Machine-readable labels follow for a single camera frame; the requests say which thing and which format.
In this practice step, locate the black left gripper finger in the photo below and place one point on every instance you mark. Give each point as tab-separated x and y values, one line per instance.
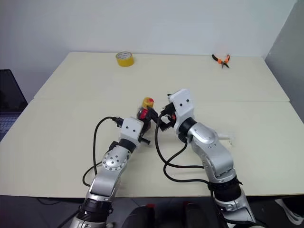
154	115

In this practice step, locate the clear plastic drink bottle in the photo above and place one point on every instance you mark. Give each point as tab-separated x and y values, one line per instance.
143	120

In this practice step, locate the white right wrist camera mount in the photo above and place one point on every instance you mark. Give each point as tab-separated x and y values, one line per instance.
183	105

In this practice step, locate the yellow tape roll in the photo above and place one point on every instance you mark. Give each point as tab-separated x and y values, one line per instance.
124	59

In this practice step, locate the dark laptop computer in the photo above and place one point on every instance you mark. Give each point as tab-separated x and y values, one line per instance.
10	95

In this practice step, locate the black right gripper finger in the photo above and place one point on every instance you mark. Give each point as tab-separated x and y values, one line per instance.
164	126

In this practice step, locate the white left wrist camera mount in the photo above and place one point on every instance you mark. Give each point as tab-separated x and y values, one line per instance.
130	129

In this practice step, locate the dark rounded shape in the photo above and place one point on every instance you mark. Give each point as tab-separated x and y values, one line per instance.
197	216
140	217

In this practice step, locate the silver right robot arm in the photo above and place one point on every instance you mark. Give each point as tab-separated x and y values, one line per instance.
213	152

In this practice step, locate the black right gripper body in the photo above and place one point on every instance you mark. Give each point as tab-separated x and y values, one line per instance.
172	123

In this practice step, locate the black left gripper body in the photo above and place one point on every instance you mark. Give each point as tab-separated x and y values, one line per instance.
144	139

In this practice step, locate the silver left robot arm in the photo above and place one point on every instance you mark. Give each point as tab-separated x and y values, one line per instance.
111	164

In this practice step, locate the yellow red bottle cap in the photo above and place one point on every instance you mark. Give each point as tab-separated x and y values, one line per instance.
148	102

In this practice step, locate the orange black pliers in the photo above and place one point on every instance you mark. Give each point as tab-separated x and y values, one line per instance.
222	60

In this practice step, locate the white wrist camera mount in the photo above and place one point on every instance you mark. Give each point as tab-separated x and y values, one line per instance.
183	105
130	129

